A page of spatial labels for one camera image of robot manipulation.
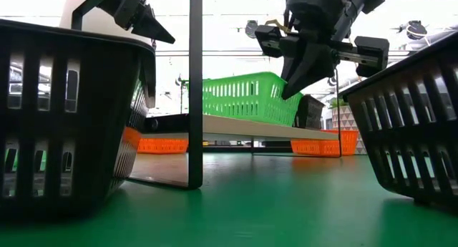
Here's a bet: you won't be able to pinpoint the green table mat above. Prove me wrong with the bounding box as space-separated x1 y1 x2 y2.
0 152 458 247

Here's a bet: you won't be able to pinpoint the white shade table lamp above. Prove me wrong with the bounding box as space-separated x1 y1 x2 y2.
58 0 155 49

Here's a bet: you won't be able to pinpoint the large black ceiling device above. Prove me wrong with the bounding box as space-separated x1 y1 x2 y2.
391 20 429 41

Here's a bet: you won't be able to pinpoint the small black ceiling device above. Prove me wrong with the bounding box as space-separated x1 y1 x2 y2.
245 20 259 39

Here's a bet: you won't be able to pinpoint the orange plastic basket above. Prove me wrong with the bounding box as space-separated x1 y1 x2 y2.
123 127 190 155
291 129 360 158

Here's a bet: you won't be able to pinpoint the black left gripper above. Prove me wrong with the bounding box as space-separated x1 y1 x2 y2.
85 0 176 44

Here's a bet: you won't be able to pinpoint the black plastic basket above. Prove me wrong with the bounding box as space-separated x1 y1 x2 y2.
0 19 157 219
293 94 326 131
338 31 458 214

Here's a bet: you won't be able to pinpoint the black table frame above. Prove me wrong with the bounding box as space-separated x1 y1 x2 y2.
202 145 293 154

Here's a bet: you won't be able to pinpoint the succulent in patterned white pot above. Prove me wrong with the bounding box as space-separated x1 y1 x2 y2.
327 97 368 155

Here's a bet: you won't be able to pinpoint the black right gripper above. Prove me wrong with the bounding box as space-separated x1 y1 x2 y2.
254 0 390 100

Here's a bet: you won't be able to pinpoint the yellow cable tie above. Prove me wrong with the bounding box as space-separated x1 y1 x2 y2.
263 19 291 34

